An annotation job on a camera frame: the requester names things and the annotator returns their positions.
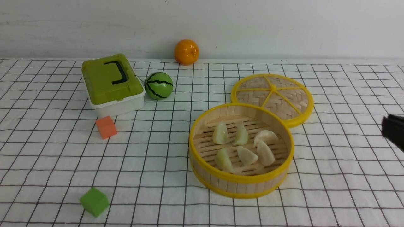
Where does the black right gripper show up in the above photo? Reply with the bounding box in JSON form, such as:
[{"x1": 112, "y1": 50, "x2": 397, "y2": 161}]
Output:
[{"x1": 381, "y1": 114, "x2": 404, "y2": 152}]

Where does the white dumpling bottom edge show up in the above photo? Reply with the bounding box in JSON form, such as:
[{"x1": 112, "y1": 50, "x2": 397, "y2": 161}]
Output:
[{"x1": 253, "y1": 130, "x2": 279, "y2": 148}]

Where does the pale green dumpling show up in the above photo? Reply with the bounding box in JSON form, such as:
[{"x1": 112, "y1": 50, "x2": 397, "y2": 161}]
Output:
[
  {"x1": 233, "y1": 124, "x2": 249, "y2": 146},
  {"x1": 215, "y1": 148, "x2": 233, "y2": 173},
  {"x1": 212, "y1": 121, "x2": 228, "y2": 145}
]

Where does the woven bamboo steamer lid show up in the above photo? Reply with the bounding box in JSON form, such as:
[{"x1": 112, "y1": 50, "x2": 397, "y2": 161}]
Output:
[{"x1": 230, "y1": 73, "x2": 314, "y2": 128}]

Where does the bamboo steamer tray yellow rim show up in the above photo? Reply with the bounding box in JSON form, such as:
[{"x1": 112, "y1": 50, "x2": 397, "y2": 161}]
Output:
[{"x1": 188, "y1": 103, "x2": 294, "y2": 199}]

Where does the white grid tablecloth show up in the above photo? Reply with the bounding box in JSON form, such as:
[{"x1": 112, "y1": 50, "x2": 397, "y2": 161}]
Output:
[{"x1": 0, "y1": 59, "x2": 404, "y2": 227}]

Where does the toy orange fruit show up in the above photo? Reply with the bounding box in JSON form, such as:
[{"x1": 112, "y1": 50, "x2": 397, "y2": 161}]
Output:
[{"x1": 174, "y1": 39, "x2": 199, "y2": 66}]

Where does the toy watermelon ball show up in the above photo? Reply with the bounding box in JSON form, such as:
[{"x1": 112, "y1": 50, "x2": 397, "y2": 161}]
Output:
[{"x1": 145, "y1": 72, "x2": 174, "y2": 100}]

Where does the green lidded storage box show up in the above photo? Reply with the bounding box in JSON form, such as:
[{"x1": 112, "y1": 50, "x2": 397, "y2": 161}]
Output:
[{"x1": 81, "y1": 53, "x2": 145, "y2": 118}]

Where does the orange foam cube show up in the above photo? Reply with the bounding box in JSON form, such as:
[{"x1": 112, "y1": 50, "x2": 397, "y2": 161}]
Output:
[{"x1": 95, "y1": 116, "x2": 117, "y2": 140}]

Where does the green foam cube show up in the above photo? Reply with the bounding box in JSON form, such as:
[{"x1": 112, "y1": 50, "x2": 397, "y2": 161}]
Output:
[{"x1": 80, "y1": 187, "x2": 110, "y2": 218}]

